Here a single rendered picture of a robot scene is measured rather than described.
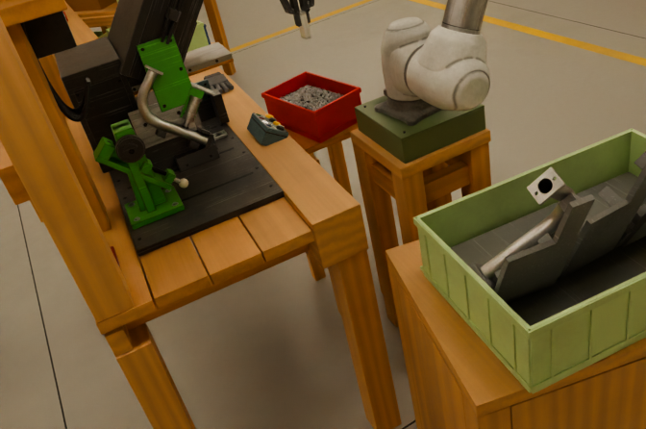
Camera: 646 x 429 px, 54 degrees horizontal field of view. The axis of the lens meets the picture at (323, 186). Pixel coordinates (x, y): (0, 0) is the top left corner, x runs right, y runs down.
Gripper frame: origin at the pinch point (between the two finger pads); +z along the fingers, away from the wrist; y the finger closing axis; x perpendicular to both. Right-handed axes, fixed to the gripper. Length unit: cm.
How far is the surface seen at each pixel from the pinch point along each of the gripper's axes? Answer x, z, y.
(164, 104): 38, 21, -34
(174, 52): 41.0, 7.5, -25.8
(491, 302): -76, 39, -7
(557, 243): -80, 29, 5
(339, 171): 57, 81, 27
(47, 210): -20, 12, -74
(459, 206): -49, 37, 7
